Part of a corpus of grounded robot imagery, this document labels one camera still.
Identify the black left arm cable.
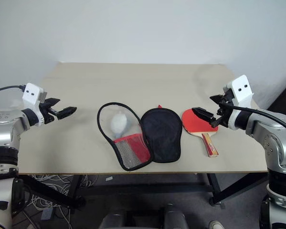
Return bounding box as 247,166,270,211
0,85,26,96

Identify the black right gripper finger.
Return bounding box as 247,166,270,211
209,94,224,105
191,107,216,123

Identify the red table tennis paddle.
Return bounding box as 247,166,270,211
181,108,220,157

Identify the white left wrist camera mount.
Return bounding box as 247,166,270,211
21,83,48,127

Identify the dark rounded shape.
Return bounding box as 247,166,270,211
98,211,135,229
159,203,190,229

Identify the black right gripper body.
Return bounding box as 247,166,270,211
211,88,234,128

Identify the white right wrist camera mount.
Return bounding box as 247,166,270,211
222,74,254,131

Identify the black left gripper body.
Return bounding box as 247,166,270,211
39,102,59,124

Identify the black red paddle case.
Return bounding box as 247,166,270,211
96,101,183,171

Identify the white shoe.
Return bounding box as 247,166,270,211
208,220,225,229

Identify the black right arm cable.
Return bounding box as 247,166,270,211
219,102,286,135

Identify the white power adapter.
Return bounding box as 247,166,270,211
41,209,53,221

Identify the black metal table frame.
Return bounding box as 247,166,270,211
18,173,270,213

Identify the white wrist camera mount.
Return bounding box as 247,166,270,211
222,74,254,131
21,83,48,127

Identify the white floor cable tangle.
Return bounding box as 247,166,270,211
30,174,99,212

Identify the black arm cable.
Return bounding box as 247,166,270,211
219,102,286,135
0,85,26,96

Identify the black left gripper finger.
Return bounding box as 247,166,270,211
56,106,77,120
45,97,61,107

